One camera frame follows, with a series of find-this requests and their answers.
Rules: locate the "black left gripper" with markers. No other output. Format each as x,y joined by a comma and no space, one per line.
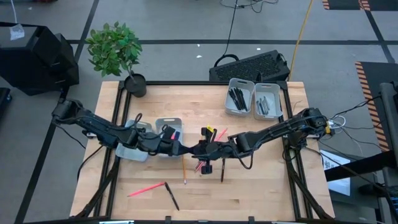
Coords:
172,148

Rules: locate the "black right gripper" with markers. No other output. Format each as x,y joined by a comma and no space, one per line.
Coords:
217,151

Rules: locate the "black pen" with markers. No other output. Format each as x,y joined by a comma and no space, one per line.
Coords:
171,196
236,99
240,99
231,99
244,102
222,171

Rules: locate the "gray crayon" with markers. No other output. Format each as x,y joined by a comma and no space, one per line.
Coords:
262,106
266,103

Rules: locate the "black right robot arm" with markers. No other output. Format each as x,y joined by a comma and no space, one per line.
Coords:
280,130

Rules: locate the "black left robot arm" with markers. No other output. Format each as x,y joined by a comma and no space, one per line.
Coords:
102,130

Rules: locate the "orange pencil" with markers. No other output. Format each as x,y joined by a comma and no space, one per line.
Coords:
184,171

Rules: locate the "yellow tag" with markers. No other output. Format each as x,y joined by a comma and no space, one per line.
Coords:
210,128

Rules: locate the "light gray plastic bin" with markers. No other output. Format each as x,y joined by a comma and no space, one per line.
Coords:
133,155
161,123
273,93
228,110

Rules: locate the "black perforated computer case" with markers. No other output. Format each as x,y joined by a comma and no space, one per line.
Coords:
248,67

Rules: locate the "white paper sheet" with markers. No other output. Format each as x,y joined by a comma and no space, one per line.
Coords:
340,186

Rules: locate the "green leafy plant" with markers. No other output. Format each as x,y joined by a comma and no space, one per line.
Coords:
113,48

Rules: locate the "black bar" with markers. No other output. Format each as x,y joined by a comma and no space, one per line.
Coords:
357,166

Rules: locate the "black mat orange-striped edge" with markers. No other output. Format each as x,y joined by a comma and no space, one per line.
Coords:
373,81
345,3

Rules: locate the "black cabinet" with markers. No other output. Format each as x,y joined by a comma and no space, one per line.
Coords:
37,62

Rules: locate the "gray metal stand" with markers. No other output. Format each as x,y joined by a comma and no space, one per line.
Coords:
388,102

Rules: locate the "white plastic sheet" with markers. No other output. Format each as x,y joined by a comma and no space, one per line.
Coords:
17,32

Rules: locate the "black table frame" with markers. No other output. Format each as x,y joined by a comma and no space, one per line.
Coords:
202,83

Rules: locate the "black rail bracket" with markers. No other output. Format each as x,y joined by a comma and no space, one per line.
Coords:
168,219
251,219

